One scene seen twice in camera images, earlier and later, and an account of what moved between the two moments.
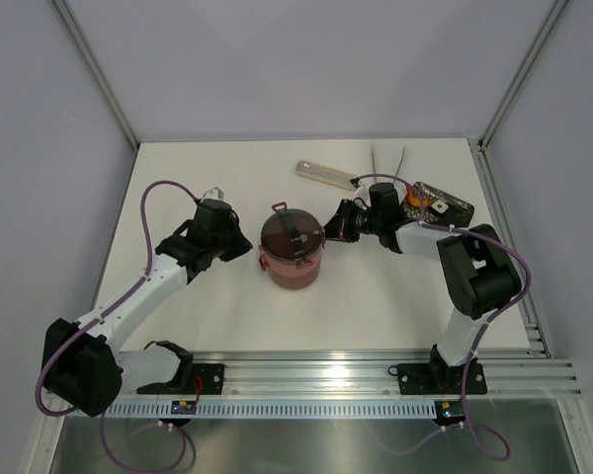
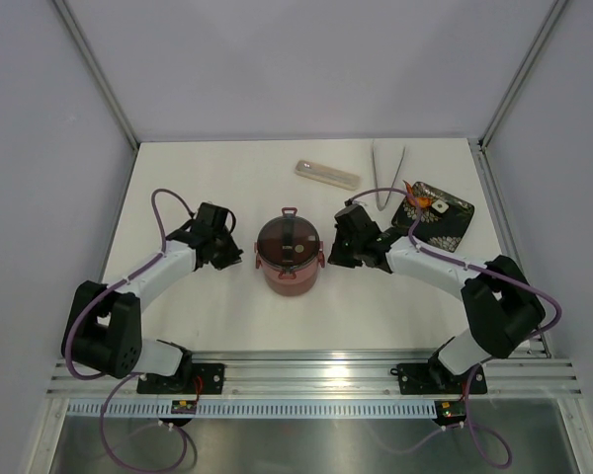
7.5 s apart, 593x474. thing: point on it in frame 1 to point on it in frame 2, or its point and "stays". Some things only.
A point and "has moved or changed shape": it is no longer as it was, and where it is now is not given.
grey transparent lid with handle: (292, 235) has moved or changed shape
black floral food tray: (444, 208) stays
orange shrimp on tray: (415, 200) stays
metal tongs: (374, 160) stays
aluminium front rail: (511, 372) stays
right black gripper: (339, 225) to (337, 257)
